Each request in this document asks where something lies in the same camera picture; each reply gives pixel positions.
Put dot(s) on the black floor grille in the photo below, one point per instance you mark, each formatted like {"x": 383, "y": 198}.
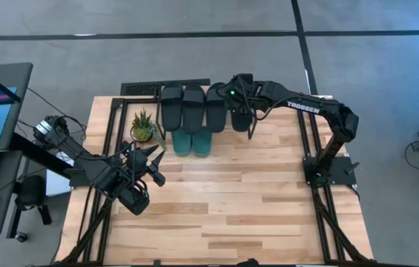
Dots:
{"x": 142, "y": 88}

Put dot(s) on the black slide sandal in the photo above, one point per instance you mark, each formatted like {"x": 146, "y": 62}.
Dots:
{"x": 172, "y": 107}
{"x": 216, "y": 115}
{"x": 241, "y": 121}
{"x": 193, "y": 109}

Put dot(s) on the black metal table frame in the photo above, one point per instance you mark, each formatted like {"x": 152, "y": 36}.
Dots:
{"x": 116, "y": 101}

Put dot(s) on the black desk support beam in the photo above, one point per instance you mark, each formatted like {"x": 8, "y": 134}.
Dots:
{"x": 35, "y": 152}

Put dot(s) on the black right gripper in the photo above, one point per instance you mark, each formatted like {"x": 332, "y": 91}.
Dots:
{"x": 240, "y": 94}

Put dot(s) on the potted succulent plant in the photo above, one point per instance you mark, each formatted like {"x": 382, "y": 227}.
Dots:
{"x": 142, "y": 128}

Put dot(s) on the teal slide sandal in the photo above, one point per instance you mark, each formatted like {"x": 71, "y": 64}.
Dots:
{"x": 201, "y": 144}
{"x": 181, "y": 144}

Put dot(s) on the white box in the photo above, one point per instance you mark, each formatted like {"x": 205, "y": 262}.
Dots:
{"x": 55, "y": 181}

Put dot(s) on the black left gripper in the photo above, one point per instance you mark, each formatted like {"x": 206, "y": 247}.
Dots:
{"x": 138, "y": 162}

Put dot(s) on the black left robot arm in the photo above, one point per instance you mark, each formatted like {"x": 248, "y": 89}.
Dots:
{"x": 83, "y": 163}

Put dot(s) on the wooden shelf black metal legs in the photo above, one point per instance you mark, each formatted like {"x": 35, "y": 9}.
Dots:
{"x": 255, "y": 118}

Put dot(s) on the black caster wheel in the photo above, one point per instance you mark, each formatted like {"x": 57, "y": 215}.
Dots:
{"x": 21, "y": 237}

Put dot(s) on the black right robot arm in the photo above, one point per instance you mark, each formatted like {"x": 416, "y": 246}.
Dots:
{"x": 305, "y": 105}

